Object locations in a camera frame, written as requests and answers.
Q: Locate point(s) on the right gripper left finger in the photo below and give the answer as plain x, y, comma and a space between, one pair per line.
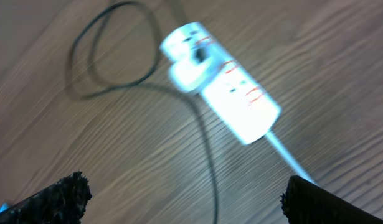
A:
63, 202

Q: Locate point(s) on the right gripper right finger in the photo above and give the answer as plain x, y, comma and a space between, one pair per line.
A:
306, 203

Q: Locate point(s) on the white charger plug adapter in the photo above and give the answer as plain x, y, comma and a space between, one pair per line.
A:
195, 71

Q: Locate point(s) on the white power strip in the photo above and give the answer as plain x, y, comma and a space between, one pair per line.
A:
237, 98

